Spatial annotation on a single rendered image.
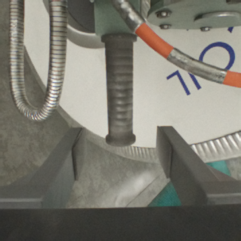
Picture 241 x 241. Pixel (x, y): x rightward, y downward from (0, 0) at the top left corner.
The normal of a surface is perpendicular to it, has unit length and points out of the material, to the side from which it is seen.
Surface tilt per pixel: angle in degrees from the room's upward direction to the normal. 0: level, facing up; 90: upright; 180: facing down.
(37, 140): 0
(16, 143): 0
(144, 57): 90
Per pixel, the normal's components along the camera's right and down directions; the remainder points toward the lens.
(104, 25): -0.16, 0.30
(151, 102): -0.68, 0.29
